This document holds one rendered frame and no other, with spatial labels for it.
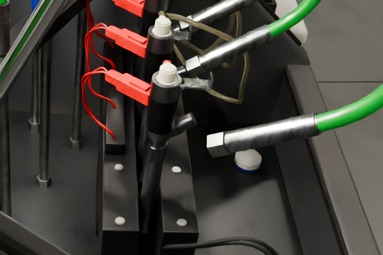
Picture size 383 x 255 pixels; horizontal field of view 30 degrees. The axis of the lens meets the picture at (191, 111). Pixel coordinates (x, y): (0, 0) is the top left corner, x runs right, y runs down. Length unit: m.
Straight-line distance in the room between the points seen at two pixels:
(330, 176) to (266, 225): 0.13
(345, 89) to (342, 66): 0.15
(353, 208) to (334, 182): 0.04
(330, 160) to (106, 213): 0.31
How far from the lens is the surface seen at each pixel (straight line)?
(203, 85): 0.67
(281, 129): 0.56
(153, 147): 0.71
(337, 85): 2.76
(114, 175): 0.79
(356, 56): 2.96
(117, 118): 0.84
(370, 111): 0.54
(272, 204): 1.01
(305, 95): 1.01
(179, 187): 0.79
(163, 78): 0.66
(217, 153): 0.59
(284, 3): 1.15
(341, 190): 0.88
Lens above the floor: 1.53
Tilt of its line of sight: 39 degrees down
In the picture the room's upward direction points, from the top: 10 degrees clockwise
